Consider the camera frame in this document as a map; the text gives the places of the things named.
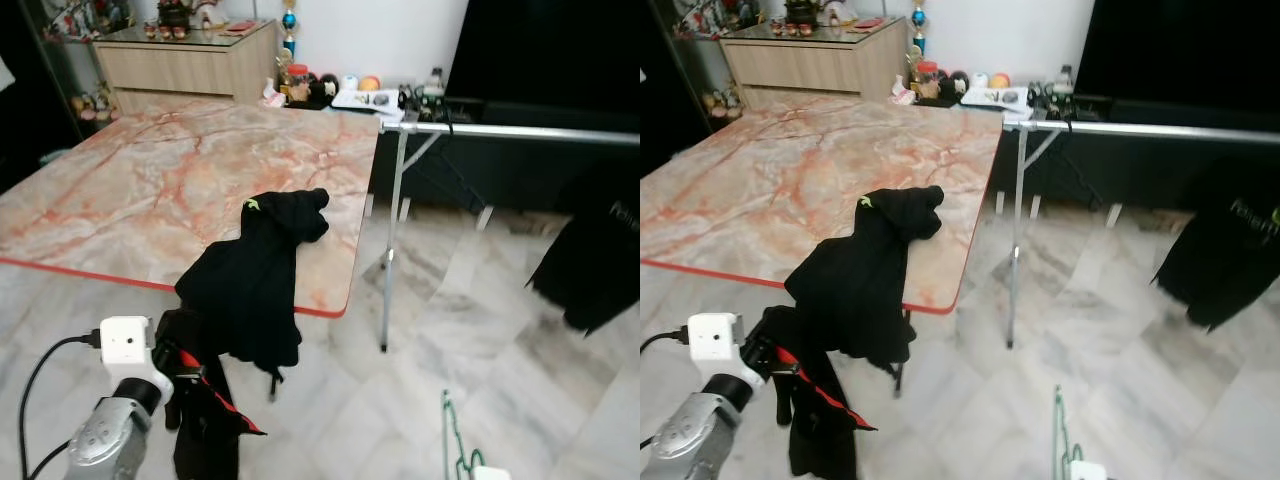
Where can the white ball toy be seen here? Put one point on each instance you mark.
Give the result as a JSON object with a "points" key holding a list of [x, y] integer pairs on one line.
{"points": [[350, 83], [980, 81]]}

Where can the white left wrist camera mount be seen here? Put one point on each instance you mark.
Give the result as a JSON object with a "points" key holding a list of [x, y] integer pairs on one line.
{"points": [[712, 340], [125, 345]]}

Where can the black shirt with green logo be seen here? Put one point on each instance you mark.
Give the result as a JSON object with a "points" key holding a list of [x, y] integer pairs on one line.
{"points": [[595, 260], [250, 280], [1220, 270], [860, 280]]}

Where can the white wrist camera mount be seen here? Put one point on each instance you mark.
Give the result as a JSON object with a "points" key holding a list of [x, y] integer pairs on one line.
{"points": [[125, 345], [712, 340], [492, 473], [1088, 470]]}

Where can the black television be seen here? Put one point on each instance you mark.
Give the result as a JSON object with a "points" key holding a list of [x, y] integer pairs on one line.
{"points": [[1170, 50], [540, 50]]}

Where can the jar with red lid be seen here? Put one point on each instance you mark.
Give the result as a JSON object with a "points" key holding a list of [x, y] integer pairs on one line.
{"points": [[297, 82], [927, 80]]}

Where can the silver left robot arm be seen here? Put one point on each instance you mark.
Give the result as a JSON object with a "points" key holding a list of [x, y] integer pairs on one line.
{"points": [[700, 440], [110, 440]]}

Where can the white paper stack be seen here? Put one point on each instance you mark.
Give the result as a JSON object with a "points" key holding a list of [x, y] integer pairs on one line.
{"points": [[995, 97], [365, 100]]}

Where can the green plastic hanger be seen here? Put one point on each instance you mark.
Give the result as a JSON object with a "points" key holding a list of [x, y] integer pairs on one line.
{"points": [[1060, 430], [450, 430]]}

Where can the silver metal clothes rack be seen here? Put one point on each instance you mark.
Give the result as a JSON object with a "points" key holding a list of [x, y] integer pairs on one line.
{"points": [[1150, 131], [500, 131]]}

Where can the light wooden sideboard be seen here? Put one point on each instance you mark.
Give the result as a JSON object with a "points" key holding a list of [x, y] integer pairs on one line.
{"points": [[810, 65], [180, 70]]}

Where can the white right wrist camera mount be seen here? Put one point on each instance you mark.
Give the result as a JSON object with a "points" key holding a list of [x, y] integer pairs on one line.
{"points": [[492, 473], [1088, 470]]}

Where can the bottle with green label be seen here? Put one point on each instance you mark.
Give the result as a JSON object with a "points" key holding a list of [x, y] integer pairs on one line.
{"points": [[434, 82], [1064, 80]]}

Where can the blue and gold trophy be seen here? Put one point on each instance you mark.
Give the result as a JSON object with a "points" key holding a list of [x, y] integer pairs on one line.
{"points": [[289, 20], [918, 20]]}

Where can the black TV cabinet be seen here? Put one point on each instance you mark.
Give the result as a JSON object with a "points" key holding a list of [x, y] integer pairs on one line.
{"points": [[1100, 170], [520, 170]]}

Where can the dark figurine ornament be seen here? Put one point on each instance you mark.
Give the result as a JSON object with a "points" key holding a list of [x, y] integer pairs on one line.
{"points": [[175, 15], [803, 12]]}

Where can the glass display cabinet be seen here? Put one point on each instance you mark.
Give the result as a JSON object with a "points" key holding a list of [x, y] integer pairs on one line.
{"points": [[680, 50], [60, 60]]}

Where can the marble pattern folding table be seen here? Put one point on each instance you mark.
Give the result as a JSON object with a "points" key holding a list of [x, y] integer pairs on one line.
{"points": [[150, 170], [780, 170]]}

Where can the black plush toy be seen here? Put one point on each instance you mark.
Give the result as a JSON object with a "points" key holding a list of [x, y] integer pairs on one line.
{"points": [[325, 88], [953, 85]]}

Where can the orange ball toy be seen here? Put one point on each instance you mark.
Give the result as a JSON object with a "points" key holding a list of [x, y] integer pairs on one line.
{"points": [[370, 83], [1000, 80]]}

